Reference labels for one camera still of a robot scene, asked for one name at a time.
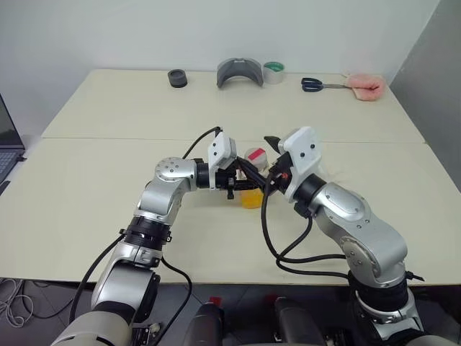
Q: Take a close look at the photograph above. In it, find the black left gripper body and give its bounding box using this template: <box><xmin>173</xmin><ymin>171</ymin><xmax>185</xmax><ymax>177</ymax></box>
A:
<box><xmin>215</xmin><ymin>160</ymin><xmax>241</xmax><ymax>202</ymax></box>

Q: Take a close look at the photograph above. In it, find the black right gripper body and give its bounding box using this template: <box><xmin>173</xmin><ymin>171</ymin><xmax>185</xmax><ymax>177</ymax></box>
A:
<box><xmin>269</xmin><ymin>151</ymin><xmax>293</xmax><ymax>196</ymax></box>

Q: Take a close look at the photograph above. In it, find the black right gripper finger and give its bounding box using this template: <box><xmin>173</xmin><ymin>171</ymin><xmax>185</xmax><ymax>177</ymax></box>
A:
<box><xmin>264</xmin><ymin>172</ymin><xmax>281</xmax><ymax>198</ymax></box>
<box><xmin>264</xmin><ymin>136</ymin><xmax>285</xmax><ymax>154</ymax></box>

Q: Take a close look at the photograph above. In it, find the clear bottle with orange drink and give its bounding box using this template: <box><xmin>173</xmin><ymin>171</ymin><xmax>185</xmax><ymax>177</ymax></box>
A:
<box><xmin>239</xmin><ymin>146</ymin><xmax>271</xmax><ymax>210</ymax></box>

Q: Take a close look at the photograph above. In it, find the grey curved holder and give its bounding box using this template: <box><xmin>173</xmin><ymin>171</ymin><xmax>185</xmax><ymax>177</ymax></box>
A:
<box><xmin>216</xmin><ymin>57</ymin><xmax>266</xmax><ymax>87</ymax></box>

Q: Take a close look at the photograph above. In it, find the pink fluffy cloth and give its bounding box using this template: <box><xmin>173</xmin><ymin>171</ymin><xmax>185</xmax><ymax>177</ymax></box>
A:
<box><xmin>344</xmin><ymin>71</ymin><xmax>385</xmax><ymax>102</ymax></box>

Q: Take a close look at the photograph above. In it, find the dark rounded shape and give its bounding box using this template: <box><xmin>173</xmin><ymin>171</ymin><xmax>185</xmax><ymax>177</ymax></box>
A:
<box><xmin>273</xmin><ymin>297</ymin><xmax>321</xmax><ymax>346</ymax></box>
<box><xmin>187</xmin><ymin>302</ymin><xmax>226</xmax><ymax>346</ymax></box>

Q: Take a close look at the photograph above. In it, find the grey partition panel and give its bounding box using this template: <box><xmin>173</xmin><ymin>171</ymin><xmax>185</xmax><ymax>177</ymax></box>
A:
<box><xmin>388</xmin><ymin>14</ymin><xmax>461</xmax><ymax>152</ymax></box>

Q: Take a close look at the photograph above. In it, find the dark laptop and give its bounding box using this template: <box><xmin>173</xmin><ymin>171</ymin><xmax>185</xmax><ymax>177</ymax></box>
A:
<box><xmin>0</xmin><ymin>92</ymin><xmax>28</xmax><ymax>185</ymax></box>

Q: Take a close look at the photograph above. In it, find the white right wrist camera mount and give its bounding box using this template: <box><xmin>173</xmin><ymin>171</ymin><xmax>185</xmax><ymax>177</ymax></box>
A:
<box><xmin>282</xmin><ymin>125</ymin><xmax>324</xmax><ymax>203</ymax></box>

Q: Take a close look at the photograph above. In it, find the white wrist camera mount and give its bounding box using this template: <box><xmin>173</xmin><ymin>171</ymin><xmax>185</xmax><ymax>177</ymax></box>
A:
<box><xmin>207</xmin><ymin>132</ymin><xmax>238</xmax><ymax>190</ymax></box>
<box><xmin>282</xmin><ymin>125</ymin><xmax>324</xmax><ymax>203</ymax></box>

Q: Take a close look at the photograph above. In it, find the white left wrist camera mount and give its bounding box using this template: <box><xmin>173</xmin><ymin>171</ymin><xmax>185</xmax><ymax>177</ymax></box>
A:
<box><xmin>207</xmin><ymin>132</ymin><xmax>238</xmax><ymax>190</ymax></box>

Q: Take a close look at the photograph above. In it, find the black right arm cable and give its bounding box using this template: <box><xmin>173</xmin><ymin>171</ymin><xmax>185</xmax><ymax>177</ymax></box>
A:
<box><xmin>259</xmin><ymin>172</ymin><xmax>356</xmax><ymax>280</ymax></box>

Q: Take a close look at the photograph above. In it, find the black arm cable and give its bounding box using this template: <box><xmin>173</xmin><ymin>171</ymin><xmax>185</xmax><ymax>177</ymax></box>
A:
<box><xmin>259</xmin><ymin>172</ymin><xmax>356</xmax><ymax>280</ymax></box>
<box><xmin>69</xmin><ymin>125</ymin><xmax>224</xmax><ymax>324</ymax></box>

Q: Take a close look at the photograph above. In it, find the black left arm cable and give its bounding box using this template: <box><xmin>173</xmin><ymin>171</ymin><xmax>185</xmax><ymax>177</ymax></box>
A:
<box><xmin>69</xmin><ymin>125</ymin><xmax>224</xmax><ymax>324</ymax></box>

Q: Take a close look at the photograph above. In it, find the thin black cable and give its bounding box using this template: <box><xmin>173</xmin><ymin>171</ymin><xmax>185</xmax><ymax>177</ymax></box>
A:
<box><xmin>161</xmin><ymin>256</ymin><xmax>194</xmax><ymax>327</ymax></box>

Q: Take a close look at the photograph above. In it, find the white floor cable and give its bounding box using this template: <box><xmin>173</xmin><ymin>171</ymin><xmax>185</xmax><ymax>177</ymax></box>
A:
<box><xmin>0</xmin><ymin>277</ymin><xmax>35</xmax><ymax>327</ymax></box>

